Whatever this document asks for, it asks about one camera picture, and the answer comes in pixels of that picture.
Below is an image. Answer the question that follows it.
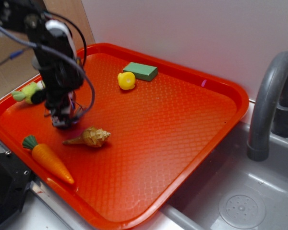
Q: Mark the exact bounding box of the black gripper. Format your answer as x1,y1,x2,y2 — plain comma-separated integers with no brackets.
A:
32,50,84,128

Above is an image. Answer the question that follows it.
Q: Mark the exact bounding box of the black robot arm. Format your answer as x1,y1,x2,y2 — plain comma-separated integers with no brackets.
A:
0,0,84,128

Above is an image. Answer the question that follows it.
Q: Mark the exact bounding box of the green plush frog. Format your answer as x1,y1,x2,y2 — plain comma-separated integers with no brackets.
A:
11,80,45,104

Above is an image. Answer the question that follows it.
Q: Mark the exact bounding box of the yellow rubber duck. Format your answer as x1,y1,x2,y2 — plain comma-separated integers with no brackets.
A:
118,71,136,90

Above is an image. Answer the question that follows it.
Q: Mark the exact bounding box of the tan conch seashell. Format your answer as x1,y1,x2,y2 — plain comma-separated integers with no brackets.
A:
62,126,111,148

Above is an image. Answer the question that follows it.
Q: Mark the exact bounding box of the orange toy carrot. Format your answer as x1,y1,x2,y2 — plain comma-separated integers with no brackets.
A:
22,135,74,184

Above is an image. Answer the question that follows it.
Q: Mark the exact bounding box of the green rectangular block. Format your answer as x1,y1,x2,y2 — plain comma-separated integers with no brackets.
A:
123,62,158,81

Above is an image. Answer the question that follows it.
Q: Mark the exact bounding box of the red plastic tray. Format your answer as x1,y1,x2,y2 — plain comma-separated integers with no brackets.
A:
0,44,249,230

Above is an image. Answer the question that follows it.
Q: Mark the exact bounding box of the grey toy sink basin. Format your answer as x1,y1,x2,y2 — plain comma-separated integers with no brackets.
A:
162,123,288,230

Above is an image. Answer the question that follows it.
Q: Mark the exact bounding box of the dark grey toy faucet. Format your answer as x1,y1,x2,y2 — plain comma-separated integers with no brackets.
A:
247,51,288,161

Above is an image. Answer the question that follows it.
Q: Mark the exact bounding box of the grey cable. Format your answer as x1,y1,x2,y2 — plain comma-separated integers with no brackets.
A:
0,20,96,120

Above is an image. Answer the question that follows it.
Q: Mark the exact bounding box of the black thin cable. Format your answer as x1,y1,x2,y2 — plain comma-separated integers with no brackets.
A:
44,11,88,70

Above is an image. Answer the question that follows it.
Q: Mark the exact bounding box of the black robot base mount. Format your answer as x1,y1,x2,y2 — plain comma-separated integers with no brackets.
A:
0,152,32,228

